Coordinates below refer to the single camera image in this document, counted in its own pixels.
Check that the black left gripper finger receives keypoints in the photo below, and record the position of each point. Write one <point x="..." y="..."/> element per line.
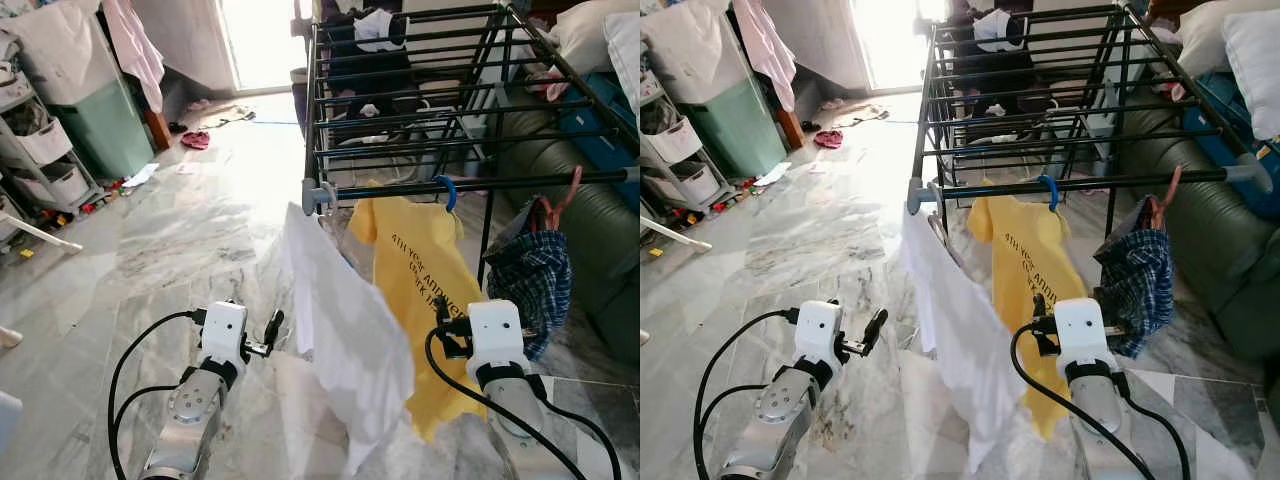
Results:
<point x="274" y="328"/>
<point x="877" y="325"/>

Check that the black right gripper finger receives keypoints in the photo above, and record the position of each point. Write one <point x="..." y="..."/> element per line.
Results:
<point x="1039" y="305"/>
<point x="440" y="320"/>

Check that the white shirt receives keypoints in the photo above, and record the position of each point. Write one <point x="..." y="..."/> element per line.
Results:
<point x="960" y="330"/>
<point x="340" y="320"/>

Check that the blue plastic hanger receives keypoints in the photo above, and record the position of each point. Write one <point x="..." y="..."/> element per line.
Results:
<point x="452" y="190"/>
<point x="1052" y="190"/>

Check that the red plastic hanger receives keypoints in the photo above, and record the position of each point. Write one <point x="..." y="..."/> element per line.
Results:
<point x="1170" y="190"/>
<point x="572" y="190"/>

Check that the yellow printed T-shirt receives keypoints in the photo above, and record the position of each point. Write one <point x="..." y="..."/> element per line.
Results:
<point x="1030" y="270"/>
<point x="410" y="270"/>

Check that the blue plaid shirt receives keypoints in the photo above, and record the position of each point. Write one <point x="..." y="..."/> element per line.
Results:
<point x="1140" y="280"/>
<point x="530" y="275"/>

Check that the black metal drying rack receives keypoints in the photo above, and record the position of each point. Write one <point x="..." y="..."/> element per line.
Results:
<point x="1000" y="189"/>
<point x="400" y="189"/>

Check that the dark green sofa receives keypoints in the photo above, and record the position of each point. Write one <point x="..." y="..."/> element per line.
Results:
<point x="600" y="240"/>
<point x="1210" y="240"/>

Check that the white paper sheet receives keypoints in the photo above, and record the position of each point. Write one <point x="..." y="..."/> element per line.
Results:
<point x="140" y="175"/>
<point x="773" y="175"/>

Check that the red cloth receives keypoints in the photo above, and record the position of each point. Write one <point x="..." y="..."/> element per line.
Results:
<point x="195" y="140"/>
<point x="828" y="139"/>

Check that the beige floor mat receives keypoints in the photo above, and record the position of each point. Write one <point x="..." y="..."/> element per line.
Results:
<point x="230" y="115"/>
<point x="865" y="115"/>

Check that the dark garment on rack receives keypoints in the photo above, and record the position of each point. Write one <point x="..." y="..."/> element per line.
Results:
<point x="370" y="75"/>
<point x="990" y="75"/>

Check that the blue plastic storage box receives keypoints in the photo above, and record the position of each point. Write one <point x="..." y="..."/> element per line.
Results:
<point x="600" y="140"/>
<point x="1225" y="120"/>

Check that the green laundry bin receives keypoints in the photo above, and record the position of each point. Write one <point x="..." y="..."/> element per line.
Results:
<point x="105" y="130"/>
<point x="740" y="125"/>

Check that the small pink cloth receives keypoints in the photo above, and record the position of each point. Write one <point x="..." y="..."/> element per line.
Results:
<point x="550" y="85"/>
<point x="1168" y="88"/>

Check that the grey drawer storage rack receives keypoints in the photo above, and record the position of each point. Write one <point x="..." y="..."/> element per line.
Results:
<point x="40" y="150"/>
<point x="675" y="145"/>

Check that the small white garment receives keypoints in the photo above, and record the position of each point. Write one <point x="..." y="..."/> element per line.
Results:
<point x="372" y="28"/>
<point x="993" y="28"/>

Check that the pink hanging garment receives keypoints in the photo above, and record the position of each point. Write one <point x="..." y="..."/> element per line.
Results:
<point x="765" y="45"/>
<point x="135" y="45"/>

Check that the white pillow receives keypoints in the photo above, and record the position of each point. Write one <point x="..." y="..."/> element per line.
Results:
<point x="625" y="45"/>
<point x="1200" y="35"/>
<point x="585" y="30"/>
<point x="1255" y="70"/>

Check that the white bin cover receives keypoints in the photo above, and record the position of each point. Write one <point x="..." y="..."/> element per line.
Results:
<point x="690" y="45"/>
<point x="60" y="45"/>

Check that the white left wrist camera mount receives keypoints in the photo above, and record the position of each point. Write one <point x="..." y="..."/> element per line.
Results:
<point x="225" y="330"/>
<point x="820" y="330"/>

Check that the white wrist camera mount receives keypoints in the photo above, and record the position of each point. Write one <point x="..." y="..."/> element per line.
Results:
<point x="820" y="330"/>
<point x="1080" y="330"/>
<point x="225" y="330"/>
<point x="497" y="330"/>

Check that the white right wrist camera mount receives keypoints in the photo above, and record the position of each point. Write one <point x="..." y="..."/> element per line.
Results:
<point x="1080" y="330"/>
<point x="497" y="330"/>

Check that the brown wooden post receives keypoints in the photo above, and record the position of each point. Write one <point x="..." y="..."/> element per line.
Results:
<point x="158" y="130"/>
<point x="790" y="128"/>

